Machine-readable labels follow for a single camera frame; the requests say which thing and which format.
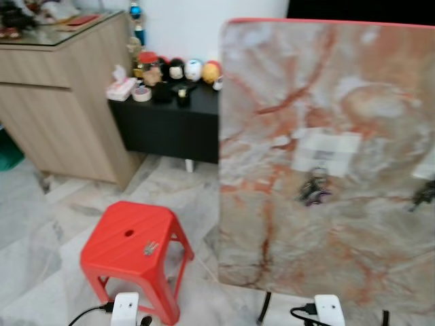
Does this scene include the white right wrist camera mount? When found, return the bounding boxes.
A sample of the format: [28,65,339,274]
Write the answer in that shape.
[314,294,346,326]

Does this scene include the blue bauble ornament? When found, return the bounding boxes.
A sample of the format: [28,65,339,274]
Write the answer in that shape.
[129,0,145,45]

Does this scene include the red-lidded snack jar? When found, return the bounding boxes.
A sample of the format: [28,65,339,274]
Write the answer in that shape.
[136,51,160,88]

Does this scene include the red plastic stool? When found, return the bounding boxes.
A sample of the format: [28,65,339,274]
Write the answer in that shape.
[80,200,196,326]

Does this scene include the dark ornament figurines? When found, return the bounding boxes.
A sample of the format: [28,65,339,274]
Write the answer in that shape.
[0,0,79,38]

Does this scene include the black low sideboard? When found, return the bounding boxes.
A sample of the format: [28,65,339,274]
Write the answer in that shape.
[109,80,222,174]

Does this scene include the yellow bear egg figure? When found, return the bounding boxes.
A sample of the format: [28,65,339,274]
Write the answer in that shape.
[202,60,222,86]

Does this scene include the white tape patch with hook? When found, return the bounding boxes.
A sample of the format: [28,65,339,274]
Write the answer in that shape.
[292,130,362,176]
[413,153,435,181]

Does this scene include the green bag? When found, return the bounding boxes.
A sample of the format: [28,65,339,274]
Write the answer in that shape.
[0,128,24,170]

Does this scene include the dark plain key bunch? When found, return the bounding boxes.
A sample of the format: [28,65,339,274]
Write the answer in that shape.
[409,180,435,211]

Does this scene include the black pouch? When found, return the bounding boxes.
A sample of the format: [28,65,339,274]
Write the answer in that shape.
[151,81,174,104]

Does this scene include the black tape dispenser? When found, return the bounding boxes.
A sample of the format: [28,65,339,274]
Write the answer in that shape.
[175,83,192,108]

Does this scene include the small silver key bunch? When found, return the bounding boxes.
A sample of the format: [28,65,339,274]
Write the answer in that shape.
[141,241,160,257]

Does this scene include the red envelope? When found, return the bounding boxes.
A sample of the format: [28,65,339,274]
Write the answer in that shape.
[58,14,103,31]

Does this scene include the white duck egg figure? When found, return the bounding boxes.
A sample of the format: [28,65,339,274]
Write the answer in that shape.
[185,59,203,84]

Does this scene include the light wooden cabinet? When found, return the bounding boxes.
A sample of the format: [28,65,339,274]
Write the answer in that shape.
[0,10,145,189]

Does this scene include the black television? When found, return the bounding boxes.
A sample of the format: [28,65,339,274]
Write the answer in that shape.
[287,0,435,21]

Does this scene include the white tape roll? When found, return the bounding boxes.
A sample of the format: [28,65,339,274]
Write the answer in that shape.
[132,86,153,103]

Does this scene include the marble-pattern table board red edge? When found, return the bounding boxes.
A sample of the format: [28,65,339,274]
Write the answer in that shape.
[217,18,435,315]

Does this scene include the pink white tissue pack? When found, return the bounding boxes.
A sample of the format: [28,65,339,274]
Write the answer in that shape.
[107,65,139,103]

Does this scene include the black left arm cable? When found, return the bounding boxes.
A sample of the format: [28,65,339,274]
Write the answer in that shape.
[68,304,115,326]

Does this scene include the black mouse egg figure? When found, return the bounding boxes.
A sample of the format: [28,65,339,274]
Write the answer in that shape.
[161,56,186,86]

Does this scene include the gold trophy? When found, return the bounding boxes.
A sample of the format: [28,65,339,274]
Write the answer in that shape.
[128,35,143,69]

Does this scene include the key bunch with purple tag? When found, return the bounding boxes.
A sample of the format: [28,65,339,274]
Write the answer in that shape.
[298,170,334,206]

